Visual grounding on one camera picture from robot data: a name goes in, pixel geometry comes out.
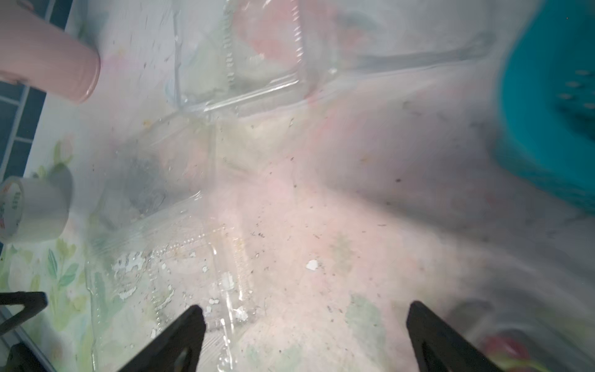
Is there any red grape bunch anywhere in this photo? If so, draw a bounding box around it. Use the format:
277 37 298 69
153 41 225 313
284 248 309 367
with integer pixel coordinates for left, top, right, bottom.
480 336 549 372

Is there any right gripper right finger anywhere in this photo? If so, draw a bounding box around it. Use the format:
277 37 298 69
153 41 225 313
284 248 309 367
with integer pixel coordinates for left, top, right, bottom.
406 301 500 372

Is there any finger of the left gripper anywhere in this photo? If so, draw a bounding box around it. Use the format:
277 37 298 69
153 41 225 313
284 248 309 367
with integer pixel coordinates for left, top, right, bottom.
0 291 48 336

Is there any pink pen cup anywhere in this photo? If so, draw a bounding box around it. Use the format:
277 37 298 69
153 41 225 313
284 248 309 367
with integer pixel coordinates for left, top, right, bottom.
1 1 101 104

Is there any clear clamshell container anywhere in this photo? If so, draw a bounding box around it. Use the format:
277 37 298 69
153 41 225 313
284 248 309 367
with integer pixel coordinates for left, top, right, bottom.
85 114 256 371
446 279 594 371
171 1 496 116

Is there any teal plastic basket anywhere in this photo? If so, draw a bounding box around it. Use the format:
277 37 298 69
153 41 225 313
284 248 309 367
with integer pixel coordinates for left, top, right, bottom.
495 1 594 214

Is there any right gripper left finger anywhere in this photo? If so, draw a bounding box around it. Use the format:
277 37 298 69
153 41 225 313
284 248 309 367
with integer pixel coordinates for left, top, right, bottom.
120 305 206 372

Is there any white tape roll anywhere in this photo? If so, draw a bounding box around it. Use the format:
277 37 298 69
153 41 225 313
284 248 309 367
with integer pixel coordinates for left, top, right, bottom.
1 164 74 245

